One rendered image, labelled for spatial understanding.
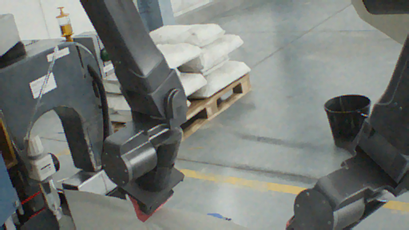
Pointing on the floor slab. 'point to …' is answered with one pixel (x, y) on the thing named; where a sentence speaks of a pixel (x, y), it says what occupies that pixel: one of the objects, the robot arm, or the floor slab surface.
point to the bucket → (347, 116)
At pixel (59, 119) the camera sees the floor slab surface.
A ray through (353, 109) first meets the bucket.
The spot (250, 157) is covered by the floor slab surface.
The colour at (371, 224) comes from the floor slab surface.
